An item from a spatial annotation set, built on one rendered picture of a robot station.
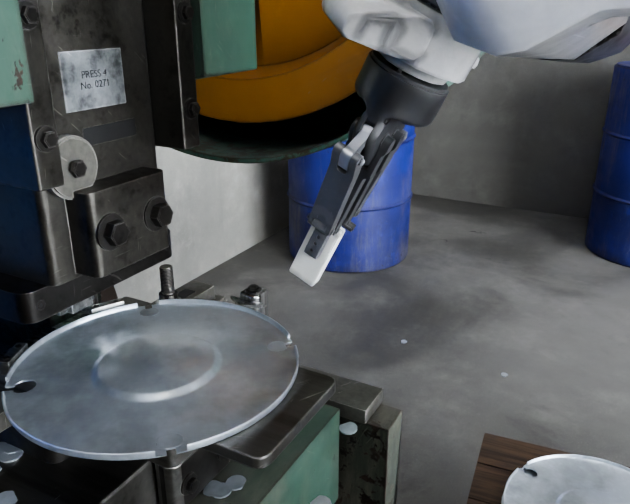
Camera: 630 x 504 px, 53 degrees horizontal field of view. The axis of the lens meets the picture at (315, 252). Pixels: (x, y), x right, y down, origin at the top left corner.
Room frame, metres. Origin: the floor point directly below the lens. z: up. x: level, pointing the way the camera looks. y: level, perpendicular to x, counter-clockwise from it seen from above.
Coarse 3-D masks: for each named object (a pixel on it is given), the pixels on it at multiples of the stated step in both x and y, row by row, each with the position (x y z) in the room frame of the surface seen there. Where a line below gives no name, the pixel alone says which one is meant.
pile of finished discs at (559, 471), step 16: (528, 464) 0.89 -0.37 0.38; (544, 464) 0.89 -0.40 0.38; (560, 464) 0.89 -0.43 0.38; (576, 464) 0.89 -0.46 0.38; (592, 464) 0.89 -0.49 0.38; (608, 464) 0.89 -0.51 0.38; (512, 480) 0.85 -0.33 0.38; (528, 480) 0.85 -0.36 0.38; (544, 480) 0.85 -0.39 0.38; (560, 480) 0.85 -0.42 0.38; (576, 480) 0.85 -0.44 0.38; (592, 480) 0.85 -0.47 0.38; (608, 480) 0.85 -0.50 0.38; (624, 480) 0.85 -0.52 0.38; (512, 496) 0.81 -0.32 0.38; (528, 496) 0.81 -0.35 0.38; (544, 496) 0.81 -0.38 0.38; (560, 496) 0.81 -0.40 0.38; (576, 496) 0.80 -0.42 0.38; (592, 496) 0.80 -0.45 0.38; (608, 496) 0.80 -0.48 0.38; (624, 496) 0.81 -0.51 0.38
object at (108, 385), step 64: (128, 320) 0.66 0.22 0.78; (192, 320) 0.66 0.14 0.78; (256, 320) 0.66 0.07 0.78; (64, 384) 0.52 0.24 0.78; (128, 384) 0.51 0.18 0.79; (192, 384) 0.52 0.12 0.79; (256, 384) 0.52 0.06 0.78; (64, 448) 0.42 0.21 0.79; (128, 448) 0.43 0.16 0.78; (192, 448) 0.43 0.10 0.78
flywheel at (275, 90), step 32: (256, 0) 0.93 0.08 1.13; (288, 0) 0.91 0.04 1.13; (320, 0) 0.88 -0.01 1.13; (256, 32) 0.93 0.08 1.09; (288, 32) 0.91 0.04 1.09; (320, 32) 0.88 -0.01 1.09; (288, 64) 0.89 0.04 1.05; (320, 64) 0.84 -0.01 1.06; (352, 64) 0.82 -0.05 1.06; (224, 96) 0.92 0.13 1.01; (256, 96) 0.89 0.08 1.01; (288, 96) 0.87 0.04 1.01; (320, 96) 0.84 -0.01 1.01; (352, 96) 0.84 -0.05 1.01
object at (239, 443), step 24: (312, 384) 0.53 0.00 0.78; (288, 408) 0.49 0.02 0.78; (312, 408) 0.49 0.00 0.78; (240, 432) 0.45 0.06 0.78; (264, 432) 0.45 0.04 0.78; (288, 432) 0.45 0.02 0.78; (168, 456) 0.49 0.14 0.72; (192, 456) 0.51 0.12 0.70; (216, 456) 0.55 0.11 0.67; (240, 456) 0.42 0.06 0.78; (264, 456) 0.42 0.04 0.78; (168, 480) 0.49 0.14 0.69; (192, 480) 0.50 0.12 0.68
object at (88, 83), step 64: (64, 0) 0.56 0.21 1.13; (128, 0) 0.62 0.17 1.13; (64, 64) 0.55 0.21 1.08; (128, 64) 0.62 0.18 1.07; (64, 128) 0.54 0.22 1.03; (128, 128) 0.61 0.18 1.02; (0, 192) 0.54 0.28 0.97; (64, 192) 0.52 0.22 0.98; (128, 192) 0.56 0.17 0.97; (0, 256) 0.55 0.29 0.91; (64, 256) 0.53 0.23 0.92; (128, 256) 0.55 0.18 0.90
